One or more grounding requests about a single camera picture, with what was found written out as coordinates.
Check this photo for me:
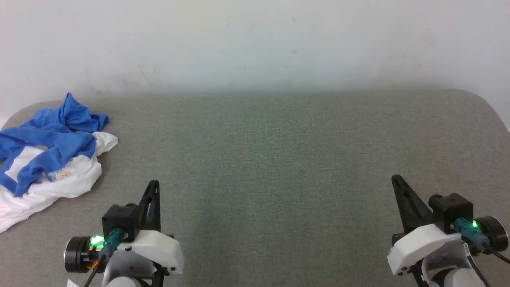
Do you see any grey fabric sofa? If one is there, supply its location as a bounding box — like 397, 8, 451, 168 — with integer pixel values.
0, 88, 510, 287

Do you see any black cable teal plug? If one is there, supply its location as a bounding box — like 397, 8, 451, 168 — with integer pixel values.
454, 217, 510, 264
84, 228, 129, 287

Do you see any left black cable teal plug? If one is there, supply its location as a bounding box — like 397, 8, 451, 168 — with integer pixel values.
84, 228, 129, 287

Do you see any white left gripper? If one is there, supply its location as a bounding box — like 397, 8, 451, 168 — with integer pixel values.
106, 180, 184, 287

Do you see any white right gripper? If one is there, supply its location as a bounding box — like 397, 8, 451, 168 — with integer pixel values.
388, 175, 479, 287

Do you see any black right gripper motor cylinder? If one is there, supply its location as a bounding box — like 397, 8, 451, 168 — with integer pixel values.
474, 216, 509, 254

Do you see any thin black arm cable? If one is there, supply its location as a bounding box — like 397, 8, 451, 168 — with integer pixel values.
464, 243, 491, 287

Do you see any right black cable teal plug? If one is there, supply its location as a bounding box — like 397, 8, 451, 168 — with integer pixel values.
454, 217, 510, 264

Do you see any blue and white t-shirt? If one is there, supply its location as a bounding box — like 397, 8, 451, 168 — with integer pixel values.
0, 92, 119, 234

